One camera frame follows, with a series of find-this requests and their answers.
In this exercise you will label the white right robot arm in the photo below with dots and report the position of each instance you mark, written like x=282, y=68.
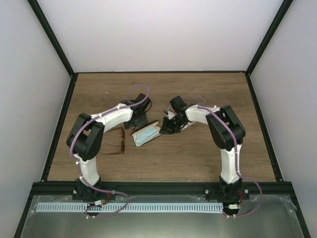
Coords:
x=226, y=130

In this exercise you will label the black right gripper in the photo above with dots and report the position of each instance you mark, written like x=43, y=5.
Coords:
x=166, y=129

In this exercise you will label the tan glasses case striped trim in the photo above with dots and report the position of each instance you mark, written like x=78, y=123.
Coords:
x=189, y=124

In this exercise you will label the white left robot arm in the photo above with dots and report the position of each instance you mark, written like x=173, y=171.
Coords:
x=85, y=138

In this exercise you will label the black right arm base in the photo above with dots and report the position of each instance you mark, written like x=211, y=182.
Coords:
x=226, y=192

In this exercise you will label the black aluminium frame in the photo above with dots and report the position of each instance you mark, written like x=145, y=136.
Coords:
x=163, y=82

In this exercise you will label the tan glasses case black trim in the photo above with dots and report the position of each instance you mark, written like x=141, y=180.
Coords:
x=151, y=124

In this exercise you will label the brown sunglasses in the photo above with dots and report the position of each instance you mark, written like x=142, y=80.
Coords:
x=113, y=142

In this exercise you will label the light blue slotted cable duct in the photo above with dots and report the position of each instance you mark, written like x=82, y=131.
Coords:
x=131, y=207

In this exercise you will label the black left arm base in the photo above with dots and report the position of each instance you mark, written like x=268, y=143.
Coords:
x=85, y=193

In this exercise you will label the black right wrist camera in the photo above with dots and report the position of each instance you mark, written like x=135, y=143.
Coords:
x=177, y=103

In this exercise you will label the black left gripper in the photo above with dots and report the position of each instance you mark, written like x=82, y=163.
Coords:
x=143, y=120

